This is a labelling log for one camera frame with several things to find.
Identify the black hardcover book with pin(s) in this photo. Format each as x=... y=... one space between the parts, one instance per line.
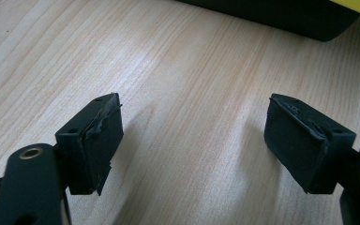
x=278 y=15

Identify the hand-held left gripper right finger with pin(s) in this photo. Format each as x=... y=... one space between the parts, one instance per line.
x=303 y=146

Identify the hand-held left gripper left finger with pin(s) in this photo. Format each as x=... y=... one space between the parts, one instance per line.
x=93 y=146

